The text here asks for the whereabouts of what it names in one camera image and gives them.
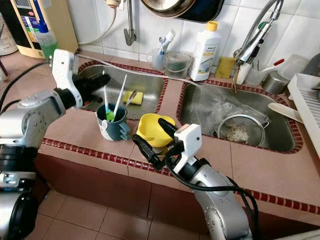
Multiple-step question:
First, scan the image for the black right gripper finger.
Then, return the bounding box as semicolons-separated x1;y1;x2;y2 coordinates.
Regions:
132;134;165;168
159;118;181;142

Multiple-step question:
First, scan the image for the yellow plastic bowl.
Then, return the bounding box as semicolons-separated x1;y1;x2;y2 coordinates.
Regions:
136;113;177;148

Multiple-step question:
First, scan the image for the blue-grey mug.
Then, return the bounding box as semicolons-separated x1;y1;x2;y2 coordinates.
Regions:
96;103;130;142

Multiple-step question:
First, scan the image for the thin white straw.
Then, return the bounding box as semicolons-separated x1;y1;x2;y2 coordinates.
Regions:
103;82;110;113

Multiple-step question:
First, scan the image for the metal spoon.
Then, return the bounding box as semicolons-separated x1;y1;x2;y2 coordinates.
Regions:
125;90;137;108

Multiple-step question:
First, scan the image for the bright yellow dish sponge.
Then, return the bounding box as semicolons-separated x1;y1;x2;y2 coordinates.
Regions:
122;91;144;106

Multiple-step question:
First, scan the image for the clear plastic bag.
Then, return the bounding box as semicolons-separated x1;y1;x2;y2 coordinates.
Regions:
185;85;263;132

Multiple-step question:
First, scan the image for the small steel sink basin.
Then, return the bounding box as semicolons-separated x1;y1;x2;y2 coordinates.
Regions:
70;62;173;121

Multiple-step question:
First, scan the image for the red-brown base cabinet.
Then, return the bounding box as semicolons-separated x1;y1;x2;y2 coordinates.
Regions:
35;152;320;240

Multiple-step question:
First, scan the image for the green dish soap bottle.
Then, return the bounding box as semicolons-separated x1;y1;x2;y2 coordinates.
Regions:
36;22;60;63

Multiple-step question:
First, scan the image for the clear toothbrush cup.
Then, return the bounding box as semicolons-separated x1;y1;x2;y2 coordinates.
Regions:
149;49;167;71

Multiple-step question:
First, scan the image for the clear plastic bucket container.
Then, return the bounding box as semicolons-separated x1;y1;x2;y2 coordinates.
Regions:
163;50;193;78

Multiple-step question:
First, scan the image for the beige water purifier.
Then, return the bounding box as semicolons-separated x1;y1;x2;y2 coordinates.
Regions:
0;0;79;59

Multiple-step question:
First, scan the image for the round metal strainer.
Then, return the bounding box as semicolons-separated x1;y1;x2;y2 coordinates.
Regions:
217;114;271;147

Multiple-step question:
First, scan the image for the white detergent bottle yellow cap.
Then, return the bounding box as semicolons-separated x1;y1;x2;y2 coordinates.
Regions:
187;21;222;82

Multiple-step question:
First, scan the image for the mustard yellow scouring pad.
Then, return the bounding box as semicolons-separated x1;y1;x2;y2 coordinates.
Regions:
214;56;237;79

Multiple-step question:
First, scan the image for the large white plastic jar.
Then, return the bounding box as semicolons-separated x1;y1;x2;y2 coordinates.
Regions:
0;20;18;57

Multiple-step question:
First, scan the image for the white bottle green cap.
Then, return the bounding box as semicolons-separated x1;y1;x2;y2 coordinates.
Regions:
235;21;268;86

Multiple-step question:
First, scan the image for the hanging steel wok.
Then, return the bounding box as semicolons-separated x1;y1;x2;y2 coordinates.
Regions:
140;0;198;18

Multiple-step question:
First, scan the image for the clear plastic tumbler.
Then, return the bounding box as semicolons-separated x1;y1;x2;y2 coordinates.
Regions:
247;65;268;86

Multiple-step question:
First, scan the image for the large steel sink basin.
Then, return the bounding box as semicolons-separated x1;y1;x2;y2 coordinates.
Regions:
177;80;303;153

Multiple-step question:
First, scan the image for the white plastic spatula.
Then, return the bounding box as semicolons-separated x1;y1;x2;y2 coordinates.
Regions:
267;102;306;124

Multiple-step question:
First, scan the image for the steel cup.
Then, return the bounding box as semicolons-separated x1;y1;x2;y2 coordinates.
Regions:
261;70;291;96

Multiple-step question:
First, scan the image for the chrome pull-out faucet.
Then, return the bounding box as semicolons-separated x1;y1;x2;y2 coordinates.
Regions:
232;0;286;66

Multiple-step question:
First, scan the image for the hanging black pan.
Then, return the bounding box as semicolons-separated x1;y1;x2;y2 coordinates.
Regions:
180;0;226;23

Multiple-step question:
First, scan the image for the white ladle red tip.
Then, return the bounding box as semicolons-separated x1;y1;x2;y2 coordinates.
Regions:
257;58;286;76

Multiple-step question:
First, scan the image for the translucent plastic jug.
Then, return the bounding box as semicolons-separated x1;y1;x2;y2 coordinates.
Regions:
277;54;310;81

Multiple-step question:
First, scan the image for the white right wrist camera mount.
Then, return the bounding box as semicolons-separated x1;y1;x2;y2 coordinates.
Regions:
172;123;202;173

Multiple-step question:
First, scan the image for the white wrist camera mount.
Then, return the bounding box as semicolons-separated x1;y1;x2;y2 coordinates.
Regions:
172;123;202;173
52;49;83;108

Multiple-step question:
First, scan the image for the green brush white handle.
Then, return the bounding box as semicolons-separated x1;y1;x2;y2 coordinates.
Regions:
106;75;128;122

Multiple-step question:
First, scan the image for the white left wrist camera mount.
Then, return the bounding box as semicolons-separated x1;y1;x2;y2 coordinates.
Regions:
52;49;83;108

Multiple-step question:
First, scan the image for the beige purifier cord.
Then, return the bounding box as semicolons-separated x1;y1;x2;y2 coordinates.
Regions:
77;7;121;47

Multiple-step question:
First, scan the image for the chrome wall tap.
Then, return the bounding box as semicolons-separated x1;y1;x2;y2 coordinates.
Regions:
123;0;137;47

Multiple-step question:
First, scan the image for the beige wall plug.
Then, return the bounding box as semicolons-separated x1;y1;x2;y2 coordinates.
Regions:
107;0;123;10

